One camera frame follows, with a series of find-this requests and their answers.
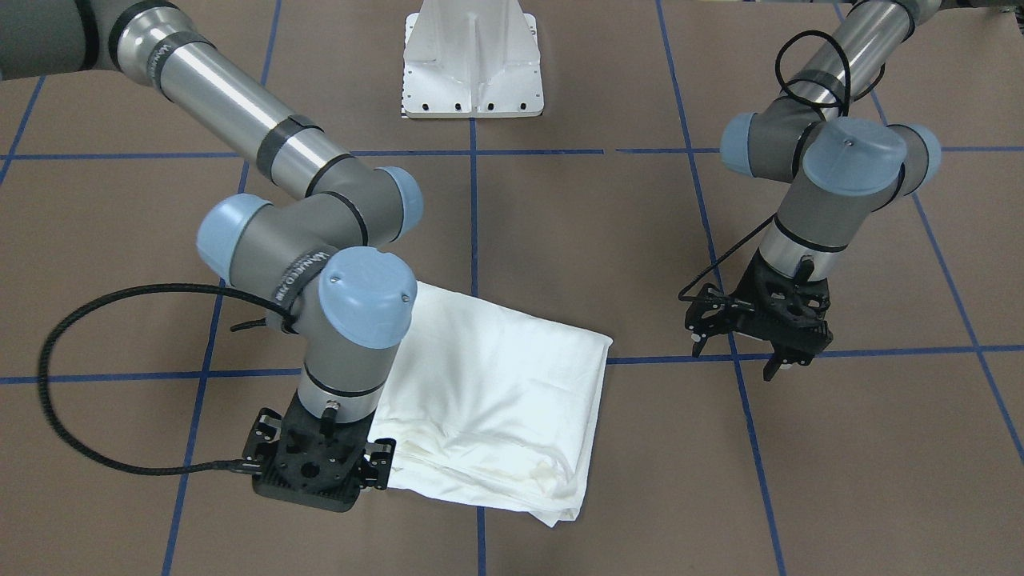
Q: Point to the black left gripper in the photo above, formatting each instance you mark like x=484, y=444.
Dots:
x=757, y=290

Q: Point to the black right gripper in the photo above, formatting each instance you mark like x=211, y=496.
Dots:
x=262, y=440

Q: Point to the white printed t-shirt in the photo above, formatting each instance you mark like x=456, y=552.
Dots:
x=493, y=407

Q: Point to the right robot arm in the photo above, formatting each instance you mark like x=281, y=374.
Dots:
x=315, y=266

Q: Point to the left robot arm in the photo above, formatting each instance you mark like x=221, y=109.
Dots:
x=839, y=170

